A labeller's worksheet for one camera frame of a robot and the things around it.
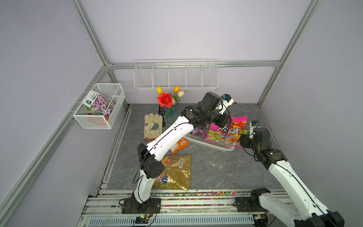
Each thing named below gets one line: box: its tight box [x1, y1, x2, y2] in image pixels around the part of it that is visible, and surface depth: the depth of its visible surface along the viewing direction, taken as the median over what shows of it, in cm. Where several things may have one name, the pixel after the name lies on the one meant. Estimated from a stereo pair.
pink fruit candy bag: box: [205, 115, 248, 149], surface depth 75 cm
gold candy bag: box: [152, 154, 192, 192], surface depth 84 cm
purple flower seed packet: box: [81, 89, 117, 116], surface depth 75 cm
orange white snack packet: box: [170, 137, 190, 155], surface depth 97 cm
